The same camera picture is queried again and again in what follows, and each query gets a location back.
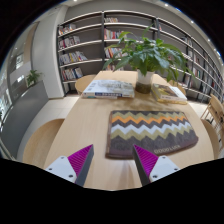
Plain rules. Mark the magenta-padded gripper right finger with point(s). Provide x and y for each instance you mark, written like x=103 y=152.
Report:
x=163 y=166

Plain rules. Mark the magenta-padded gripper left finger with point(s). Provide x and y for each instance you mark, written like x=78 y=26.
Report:
x=61 y=166

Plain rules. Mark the zigzag striped towel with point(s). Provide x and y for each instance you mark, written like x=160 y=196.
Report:
x=150 y=133

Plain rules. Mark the yellow-edged book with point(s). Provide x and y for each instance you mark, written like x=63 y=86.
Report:
x=166 y=92

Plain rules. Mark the large white book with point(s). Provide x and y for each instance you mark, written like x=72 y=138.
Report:
x=108 y=88

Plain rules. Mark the small background potted plant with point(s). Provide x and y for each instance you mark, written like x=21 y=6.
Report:
x=32 y=77

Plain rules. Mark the green potted plant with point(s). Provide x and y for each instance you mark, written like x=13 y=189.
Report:
x=148 y=56

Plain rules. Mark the grey bookshelf unit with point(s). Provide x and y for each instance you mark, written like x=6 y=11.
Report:
x=83 y=43

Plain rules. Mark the ceiling lights group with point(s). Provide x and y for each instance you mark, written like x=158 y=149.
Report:
x=191 y=22

